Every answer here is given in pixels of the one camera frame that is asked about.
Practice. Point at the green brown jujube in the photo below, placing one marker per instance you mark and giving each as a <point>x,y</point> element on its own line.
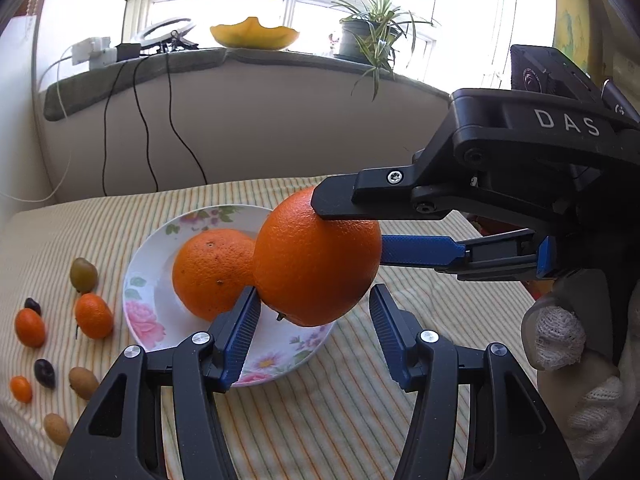
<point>82,275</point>

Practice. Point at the oval kumquat with stem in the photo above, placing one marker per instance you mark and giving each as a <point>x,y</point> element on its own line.
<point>93,315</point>

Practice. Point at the yellow cloth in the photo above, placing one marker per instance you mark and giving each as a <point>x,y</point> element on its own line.
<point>575,25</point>

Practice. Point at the small tan fruit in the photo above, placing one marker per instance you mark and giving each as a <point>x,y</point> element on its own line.
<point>56,429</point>

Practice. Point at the floral white plate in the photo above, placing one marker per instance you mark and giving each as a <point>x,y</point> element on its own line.
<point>150,280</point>

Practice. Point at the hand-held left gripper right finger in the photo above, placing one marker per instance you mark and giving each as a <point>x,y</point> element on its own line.
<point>387,330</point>

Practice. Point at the small kumquat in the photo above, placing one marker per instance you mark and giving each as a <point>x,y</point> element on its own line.
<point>21,389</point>

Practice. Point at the small brown fruit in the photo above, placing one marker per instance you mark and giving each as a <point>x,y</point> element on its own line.
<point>83,382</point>

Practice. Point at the black power adapter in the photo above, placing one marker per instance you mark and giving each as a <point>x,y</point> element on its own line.
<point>128,51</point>

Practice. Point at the striped table cloth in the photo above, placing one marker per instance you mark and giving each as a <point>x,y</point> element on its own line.
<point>325,410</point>

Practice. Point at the person's right hand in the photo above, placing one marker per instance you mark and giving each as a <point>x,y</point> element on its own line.
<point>555,335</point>

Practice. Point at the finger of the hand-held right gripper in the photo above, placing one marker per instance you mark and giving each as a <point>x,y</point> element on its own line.
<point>415,250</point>
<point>340,197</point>

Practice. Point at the large orange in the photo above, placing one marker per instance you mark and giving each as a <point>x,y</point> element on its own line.
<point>210,275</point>
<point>310,270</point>

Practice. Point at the dark grape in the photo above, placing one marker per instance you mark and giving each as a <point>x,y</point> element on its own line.
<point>33,304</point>
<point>44,373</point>

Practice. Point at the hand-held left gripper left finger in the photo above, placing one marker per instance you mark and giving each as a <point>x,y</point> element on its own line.
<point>240,340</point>

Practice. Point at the potted spider plant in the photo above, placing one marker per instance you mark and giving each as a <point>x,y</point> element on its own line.
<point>357,35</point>

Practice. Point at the white power adapter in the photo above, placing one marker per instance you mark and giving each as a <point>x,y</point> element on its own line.
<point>92,51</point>

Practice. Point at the yellow wavy bowl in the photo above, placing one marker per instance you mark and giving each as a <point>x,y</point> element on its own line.
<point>255,35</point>

